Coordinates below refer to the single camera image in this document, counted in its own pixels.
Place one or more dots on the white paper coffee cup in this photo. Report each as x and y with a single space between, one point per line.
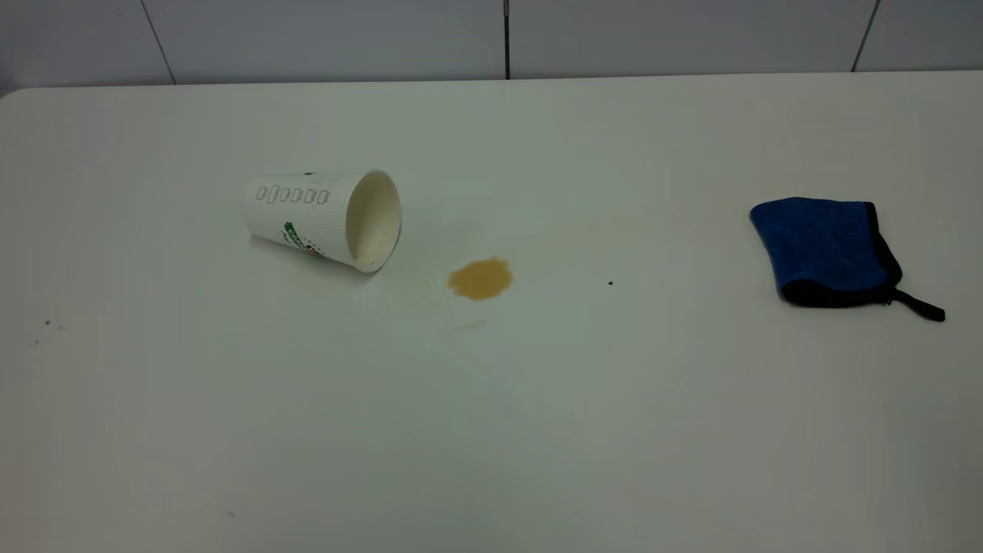
307 211

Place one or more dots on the blue microfiber cloth black trim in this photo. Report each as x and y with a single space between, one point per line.
822 242

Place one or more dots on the brown coffee spill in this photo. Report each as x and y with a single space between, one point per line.
481 279

